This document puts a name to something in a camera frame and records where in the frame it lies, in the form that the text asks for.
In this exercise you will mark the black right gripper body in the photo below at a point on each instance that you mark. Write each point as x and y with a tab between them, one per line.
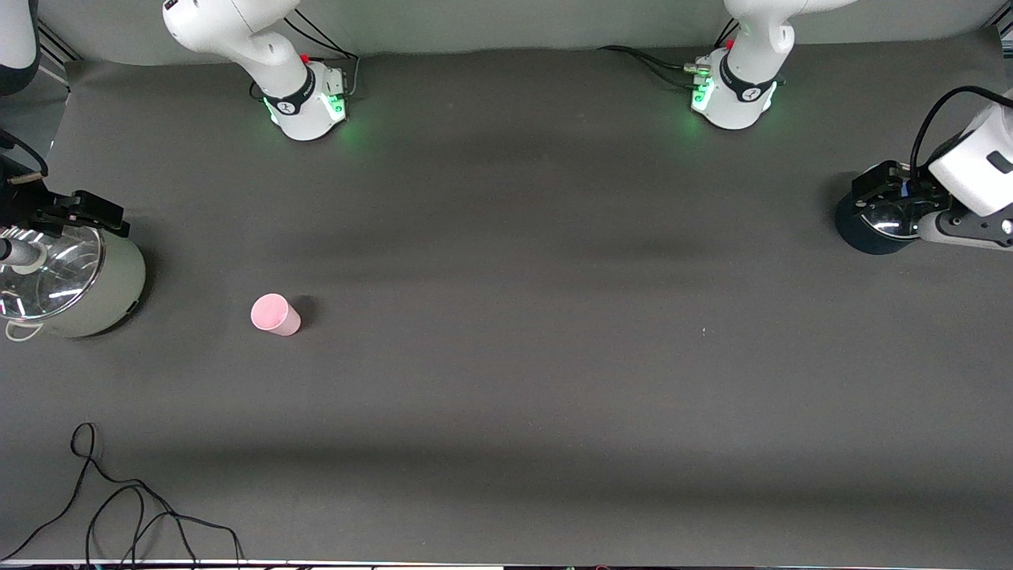
24	207

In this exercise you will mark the pink plastic cup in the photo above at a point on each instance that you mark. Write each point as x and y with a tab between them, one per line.
273	314

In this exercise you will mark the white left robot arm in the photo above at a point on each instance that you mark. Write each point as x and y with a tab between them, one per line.
744	103

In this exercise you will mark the glass lid with blue knob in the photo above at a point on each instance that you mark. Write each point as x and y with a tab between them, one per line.
890	222

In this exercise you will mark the dark blue saucepan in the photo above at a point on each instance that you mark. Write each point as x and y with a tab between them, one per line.
866	237

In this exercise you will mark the pale green cooking pot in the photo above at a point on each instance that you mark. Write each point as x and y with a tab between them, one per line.
111	293

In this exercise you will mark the glass lid with metal rim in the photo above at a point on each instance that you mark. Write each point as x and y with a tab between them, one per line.
59	277

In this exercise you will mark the dark grey table mat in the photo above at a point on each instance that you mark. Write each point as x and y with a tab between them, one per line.
506	277

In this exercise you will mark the aluminium frame rail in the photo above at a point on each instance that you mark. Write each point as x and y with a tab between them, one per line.
55	47

